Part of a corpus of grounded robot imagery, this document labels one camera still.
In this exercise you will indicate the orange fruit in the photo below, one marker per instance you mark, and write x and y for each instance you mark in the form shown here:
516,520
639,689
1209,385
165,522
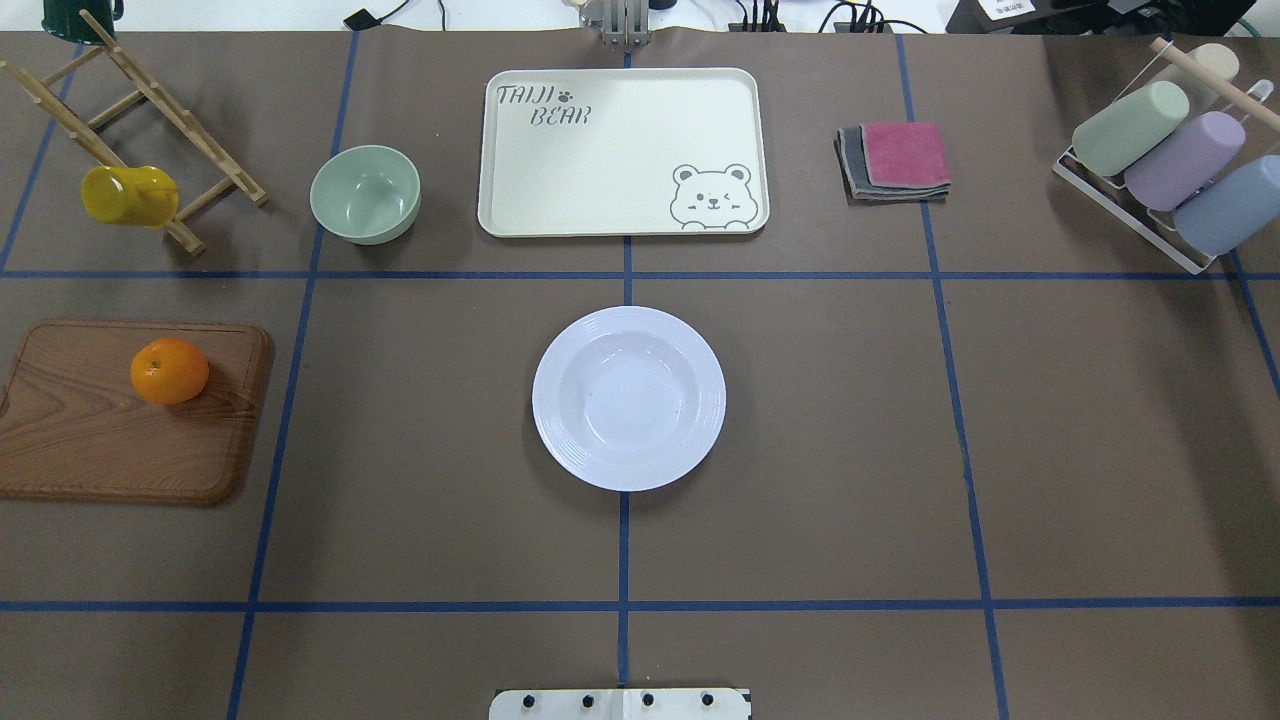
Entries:
169,371

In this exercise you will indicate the cream bear tray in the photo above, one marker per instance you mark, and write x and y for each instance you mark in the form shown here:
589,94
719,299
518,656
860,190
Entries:
622,152

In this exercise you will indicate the white round plate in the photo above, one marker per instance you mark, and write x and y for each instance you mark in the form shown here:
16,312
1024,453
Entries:
629,398

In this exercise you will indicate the grey cloth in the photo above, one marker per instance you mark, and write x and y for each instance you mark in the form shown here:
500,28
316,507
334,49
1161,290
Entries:
850,153

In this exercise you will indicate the green bowl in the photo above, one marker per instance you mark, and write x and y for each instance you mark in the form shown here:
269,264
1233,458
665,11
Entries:
367,195

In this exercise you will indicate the pink cloth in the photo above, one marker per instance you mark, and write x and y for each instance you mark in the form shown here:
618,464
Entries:
905,155

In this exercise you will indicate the green cup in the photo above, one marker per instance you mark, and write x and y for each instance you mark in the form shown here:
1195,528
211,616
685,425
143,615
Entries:
1123,132

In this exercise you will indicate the yellow mug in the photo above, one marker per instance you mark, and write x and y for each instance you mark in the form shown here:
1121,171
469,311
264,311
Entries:
143,196

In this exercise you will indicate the purple cup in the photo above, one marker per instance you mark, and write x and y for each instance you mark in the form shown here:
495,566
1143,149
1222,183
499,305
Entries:
1189,158

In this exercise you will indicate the wooden cutting board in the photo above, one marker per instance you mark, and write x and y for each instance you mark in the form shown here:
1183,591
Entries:
74,429

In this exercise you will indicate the blue cup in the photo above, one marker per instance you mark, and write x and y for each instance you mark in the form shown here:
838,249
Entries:
1230,211

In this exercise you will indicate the beige cup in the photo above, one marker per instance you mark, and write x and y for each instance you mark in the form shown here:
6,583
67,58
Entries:
1217,59

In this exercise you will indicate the dark green mug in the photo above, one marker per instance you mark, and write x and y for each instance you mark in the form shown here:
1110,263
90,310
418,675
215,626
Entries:
81,22

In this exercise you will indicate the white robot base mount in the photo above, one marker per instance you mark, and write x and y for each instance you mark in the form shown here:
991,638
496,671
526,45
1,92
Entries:
623,703

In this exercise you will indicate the white wire cup rack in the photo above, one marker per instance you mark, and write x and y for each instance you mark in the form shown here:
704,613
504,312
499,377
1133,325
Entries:
1252,101

